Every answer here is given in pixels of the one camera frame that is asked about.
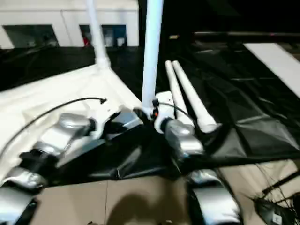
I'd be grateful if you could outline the white side board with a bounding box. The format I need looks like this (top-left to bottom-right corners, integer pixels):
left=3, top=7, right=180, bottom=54
left=243, top=42, right=300, bottom=99

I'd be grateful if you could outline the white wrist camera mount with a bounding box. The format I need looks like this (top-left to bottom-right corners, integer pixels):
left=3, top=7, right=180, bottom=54
left=153, top=91, right=177, bottom=135
left=90, top=102, right=123, bottom=141

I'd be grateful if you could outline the white plastic table leg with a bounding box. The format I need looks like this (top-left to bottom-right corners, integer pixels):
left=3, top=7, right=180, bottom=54
left=85, top=0, right=111, bottom=69
left=172, top=60, right=223, bottom=135
left=140, top=0, right=165, bottom=120
left=164, top=60, right=195, bottom=132

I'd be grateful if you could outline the black work mat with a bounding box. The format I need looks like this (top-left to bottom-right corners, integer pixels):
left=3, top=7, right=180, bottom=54
left=0, top=39, right=300, bottom=181

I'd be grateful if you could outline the white plastic table top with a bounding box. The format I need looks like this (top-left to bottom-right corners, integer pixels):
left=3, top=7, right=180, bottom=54
left=0, top=62, right=153, bottom=186

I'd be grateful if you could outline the white glass-door cabinet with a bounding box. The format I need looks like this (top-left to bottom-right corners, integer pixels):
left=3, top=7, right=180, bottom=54
left=0, top=0, right=140, bottom=49

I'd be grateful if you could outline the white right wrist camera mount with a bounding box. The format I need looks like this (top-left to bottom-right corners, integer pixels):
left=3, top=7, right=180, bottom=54
left=153, top=91, right=177, bottom=135

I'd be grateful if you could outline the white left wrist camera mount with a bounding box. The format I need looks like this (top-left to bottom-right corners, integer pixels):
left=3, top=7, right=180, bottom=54
left=90, top=102, right=123, bottom=141

